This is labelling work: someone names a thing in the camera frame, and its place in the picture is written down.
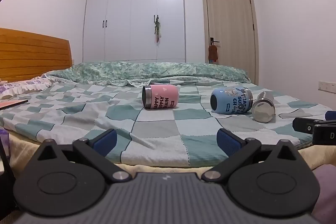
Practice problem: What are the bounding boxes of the beige blanket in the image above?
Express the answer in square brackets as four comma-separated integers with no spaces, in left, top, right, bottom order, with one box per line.
[9,132,336,180]

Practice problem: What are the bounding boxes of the green hanging ornament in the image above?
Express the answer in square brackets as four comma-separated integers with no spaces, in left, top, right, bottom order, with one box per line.
[154,15,162,43]

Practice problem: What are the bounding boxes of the green floral quilt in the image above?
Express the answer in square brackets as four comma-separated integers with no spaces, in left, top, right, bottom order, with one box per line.
[45,61,251,87]

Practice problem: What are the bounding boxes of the dark stand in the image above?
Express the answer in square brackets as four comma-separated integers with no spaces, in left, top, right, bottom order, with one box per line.
[0,132,17,214]

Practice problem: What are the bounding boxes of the pink cup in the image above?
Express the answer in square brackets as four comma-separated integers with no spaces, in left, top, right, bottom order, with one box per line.
[142,84,179,109]

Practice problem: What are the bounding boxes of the wooden headboard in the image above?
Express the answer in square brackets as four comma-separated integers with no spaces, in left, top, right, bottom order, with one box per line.
[0,28,72,82]

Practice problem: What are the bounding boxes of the checkered bed sheet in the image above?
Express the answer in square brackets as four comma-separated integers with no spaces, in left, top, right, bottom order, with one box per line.
[0,77,334,167]

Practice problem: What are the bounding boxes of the blue cup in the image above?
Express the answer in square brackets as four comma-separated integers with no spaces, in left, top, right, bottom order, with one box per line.
[210,86,253,115]

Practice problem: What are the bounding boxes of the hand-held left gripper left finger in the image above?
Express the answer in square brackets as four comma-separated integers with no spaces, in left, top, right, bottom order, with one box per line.
[38,129,132,183]

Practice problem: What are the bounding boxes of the mauve cloth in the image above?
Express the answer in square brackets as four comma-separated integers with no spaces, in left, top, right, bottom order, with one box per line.
[312,164,336,218]

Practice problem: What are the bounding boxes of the brown bag on handle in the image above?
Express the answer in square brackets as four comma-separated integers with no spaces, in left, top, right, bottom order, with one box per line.
[208,44,219,62]

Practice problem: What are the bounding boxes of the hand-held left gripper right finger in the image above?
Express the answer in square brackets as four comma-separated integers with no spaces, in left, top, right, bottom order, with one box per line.
[202,128,300,183]

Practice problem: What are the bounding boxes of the purple floral pillow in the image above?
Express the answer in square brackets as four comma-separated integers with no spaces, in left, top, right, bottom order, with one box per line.
[0,74,53,99]

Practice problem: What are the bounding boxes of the white wall socket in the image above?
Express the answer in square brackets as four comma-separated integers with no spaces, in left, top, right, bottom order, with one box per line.
[318,80,336,94]

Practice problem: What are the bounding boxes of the white wardrobe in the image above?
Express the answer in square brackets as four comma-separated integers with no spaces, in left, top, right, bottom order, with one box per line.
[83,0,186,63]

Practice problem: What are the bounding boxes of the flat dark book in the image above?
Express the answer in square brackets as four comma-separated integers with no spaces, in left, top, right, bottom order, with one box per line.
[0,99,29,110]

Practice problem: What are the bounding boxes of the beige door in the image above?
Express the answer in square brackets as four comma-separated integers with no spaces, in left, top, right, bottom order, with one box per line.
[201,0,259,83]

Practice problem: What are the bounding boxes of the stainless steel cup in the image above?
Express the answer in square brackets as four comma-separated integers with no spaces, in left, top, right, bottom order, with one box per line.
[251,91,276,123]

